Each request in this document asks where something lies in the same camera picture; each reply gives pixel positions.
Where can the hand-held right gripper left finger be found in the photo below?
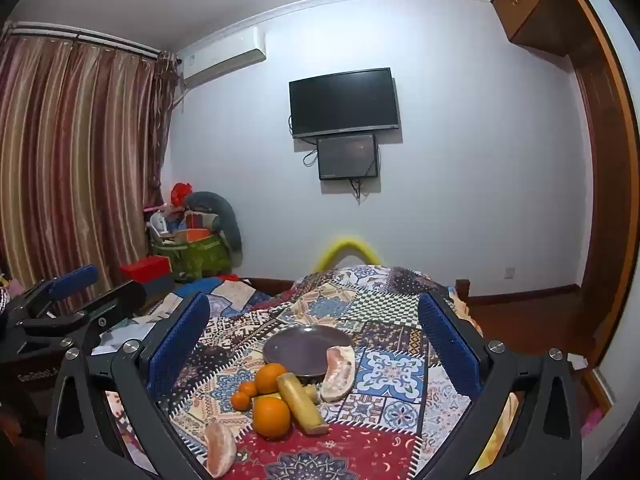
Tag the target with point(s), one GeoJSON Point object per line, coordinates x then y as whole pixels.
{"type": "Point", "coordinates": [179, 342]}

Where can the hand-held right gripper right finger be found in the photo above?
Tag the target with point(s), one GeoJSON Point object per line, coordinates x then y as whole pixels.
{"type": "Point", "coordinates": [447, 345]}

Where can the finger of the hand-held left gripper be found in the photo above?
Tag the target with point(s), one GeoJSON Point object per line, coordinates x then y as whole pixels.
{"type": "Point", "coordinates": [117, 300]}
{"type": "Point", "coordinates": [75, 278]}

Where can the medium orange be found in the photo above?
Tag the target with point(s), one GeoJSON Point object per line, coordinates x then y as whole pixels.
{"type": "Point", "coordinates": [270, 377]}

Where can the large peeled pomelo segment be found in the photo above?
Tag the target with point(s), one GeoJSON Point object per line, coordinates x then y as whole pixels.
{"type": "Point", "coordinates": [340, 372]}

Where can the large orange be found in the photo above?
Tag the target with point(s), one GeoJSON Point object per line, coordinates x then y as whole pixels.
{"type": "Point", "coordinates": [271, 416]}

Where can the grey metal plate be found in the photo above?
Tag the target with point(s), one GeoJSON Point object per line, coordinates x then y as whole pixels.
{"type": "Point", "coordinates": [305, 350]}

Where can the banana piece with cut end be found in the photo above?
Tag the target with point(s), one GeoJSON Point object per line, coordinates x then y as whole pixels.
{"type": "Point", "coordinates": [300, 405]}

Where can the red box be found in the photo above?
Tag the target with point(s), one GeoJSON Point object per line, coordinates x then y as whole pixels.
{"type": "Point", "coordinates": [147, 270]}

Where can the patchwork printed blanket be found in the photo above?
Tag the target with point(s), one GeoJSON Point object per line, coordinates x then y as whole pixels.
{"type": "Point", "coordinates": [380, 320]}

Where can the small tangerine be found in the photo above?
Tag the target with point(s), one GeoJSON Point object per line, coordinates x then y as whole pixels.
{"type": "Point", "coordinates": [240, 400]}
{"type": "Point", "coordinates": [247, 388]}

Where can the orange fleece blanket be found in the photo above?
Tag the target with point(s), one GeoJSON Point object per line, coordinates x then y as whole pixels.
{"type": "Point", "coordinates": [500, 420]}

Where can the orange cardboard box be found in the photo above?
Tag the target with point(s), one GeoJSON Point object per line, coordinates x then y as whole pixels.
{"type": "Point", "coordinates": [191, 235]}

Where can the small peeled pomelo segment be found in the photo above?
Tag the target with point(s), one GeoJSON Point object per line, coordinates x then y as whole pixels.
{"type": "Point", "coordinates": [220, 449]}

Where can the striped brown curtain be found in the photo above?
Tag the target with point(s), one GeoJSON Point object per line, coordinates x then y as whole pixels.
{"type": "Point", "coordinates": [75, 160]}

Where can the red plastic bag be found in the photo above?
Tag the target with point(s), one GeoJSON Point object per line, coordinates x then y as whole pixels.
{"type": "Point", "coordinates": [181, 193]}

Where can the white paper sheet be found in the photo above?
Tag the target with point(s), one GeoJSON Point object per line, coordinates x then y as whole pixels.
{"type": "Point", "coordinates": [577, 360]}

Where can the curtain rod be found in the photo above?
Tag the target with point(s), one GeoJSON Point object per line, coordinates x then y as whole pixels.
{"type": "Point", "coordinates": [80, 37]}

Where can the white air conditioner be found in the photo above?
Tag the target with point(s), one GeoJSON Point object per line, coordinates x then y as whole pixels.
{"type": "Point", "coordinates": [222, 57]}

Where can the wooden wardrobe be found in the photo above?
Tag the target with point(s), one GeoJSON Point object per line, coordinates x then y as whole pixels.
{"type": "Point", "coordinates": [535, 0]}

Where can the wooden bed post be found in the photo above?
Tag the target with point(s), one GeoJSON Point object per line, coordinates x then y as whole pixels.
{"type": "Point", "coordinates": [462, 289]}

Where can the white wall socket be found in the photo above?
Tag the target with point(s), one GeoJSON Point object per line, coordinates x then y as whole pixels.
{"type": "Point", "coordinates": [509, 272]}

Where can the small black wall monitor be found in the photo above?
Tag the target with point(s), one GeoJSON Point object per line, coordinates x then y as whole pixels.
{"type": "Point", "coordinates": [347, 156]}

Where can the black wall television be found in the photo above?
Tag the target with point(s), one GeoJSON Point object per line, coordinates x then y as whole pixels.
{"type": "Point", "coordinates": [344, 102]}

